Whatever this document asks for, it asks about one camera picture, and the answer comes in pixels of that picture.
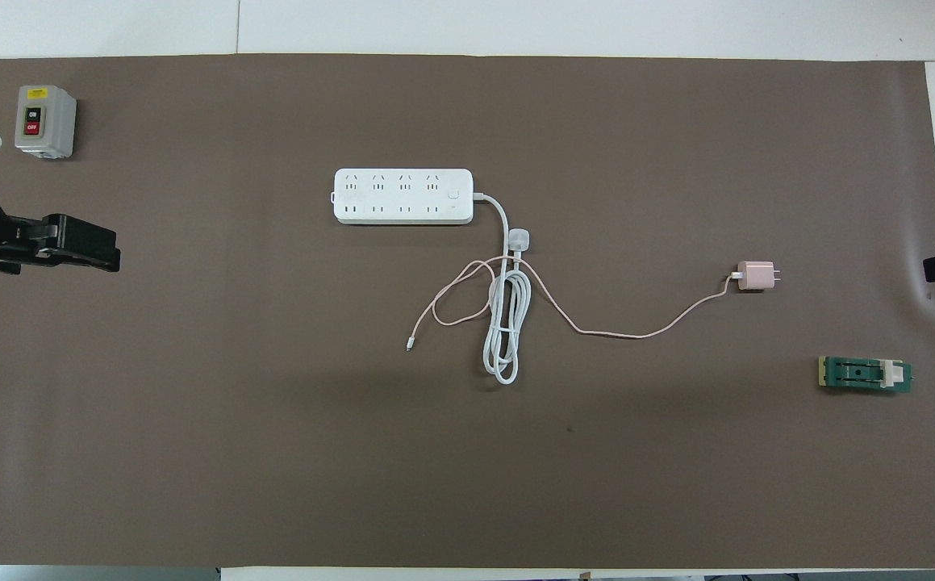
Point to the white power strip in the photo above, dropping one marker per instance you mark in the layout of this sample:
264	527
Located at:
402	198

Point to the grey on-off switch box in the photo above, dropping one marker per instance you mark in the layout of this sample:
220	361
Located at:
43	121

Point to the brown table mat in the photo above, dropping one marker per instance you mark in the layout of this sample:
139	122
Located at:
273	452

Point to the pink charger adapter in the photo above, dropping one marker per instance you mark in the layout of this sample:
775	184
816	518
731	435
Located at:
753	276

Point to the green knife switch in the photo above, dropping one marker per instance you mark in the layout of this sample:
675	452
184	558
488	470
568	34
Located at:
858	374

